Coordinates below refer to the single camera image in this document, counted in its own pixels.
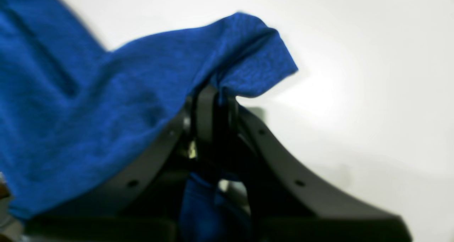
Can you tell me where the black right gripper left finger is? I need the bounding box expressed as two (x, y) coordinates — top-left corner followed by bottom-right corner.
(25, 85), (218, 242)

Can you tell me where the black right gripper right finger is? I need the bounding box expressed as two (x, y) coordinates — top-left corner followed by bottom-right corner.
(226, 97), (412, 242)

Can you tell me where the blue long-sleeve T-shirt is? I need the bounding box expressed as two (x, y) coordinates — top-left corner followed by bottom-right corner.
(1, 0), (298, 225)

